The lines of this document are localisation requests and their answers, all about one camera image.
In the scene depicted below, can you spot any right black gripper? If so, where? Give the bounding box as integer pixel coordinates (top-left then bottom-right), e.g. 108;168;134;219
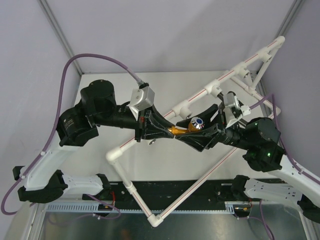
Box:
174;103;253;152

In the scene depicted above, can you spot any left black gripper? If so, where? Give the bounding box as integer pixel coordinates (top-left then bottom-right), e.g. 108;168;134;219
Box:
93;101;175;143

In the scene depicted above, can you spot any gold faucet with chrome knob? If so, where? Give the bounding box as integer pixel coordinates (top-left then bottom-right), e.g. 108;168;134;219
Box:
168;116;205;136

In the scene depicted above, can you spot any white PVC pipe frame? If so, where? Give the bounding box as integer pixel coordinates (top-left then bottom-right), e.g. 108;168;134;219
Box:
105;36;285;228

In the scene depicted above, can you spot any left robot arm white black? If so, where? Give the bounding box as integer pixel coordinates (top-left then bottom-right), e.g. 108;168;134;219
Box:
13;79;174;204

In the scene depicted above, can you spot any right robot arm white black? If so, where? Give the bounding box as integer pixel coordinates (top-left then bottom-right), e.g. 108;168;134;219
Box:
175;104;320;223

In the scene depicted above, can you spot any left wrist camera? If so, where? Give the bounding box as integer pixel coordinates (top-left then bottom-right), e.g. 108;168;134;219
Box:
129;86;155;120

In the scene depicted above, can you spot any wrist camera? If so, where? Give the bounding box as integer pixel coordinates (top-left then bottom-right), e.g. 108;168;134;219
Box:
223;92;251;128
129;86;155;120

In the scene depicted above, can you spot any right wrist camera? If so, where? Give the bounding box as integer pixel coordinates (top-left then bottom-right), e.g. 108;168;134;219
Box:
223;92;251;128

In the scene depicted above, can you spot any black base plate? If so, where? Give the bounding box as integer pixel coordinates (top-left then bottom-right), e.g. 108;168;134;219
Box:
82;179;262;213

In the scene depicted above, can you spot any aluminium frame rail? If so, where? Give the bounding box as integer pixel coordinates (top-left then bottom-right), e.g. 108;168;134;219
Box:
46;194;303;212

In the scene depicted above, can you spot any white slotted cable duct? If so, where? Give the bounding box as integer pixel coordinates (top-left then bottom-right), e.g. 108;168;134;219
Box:
45;202;251;214

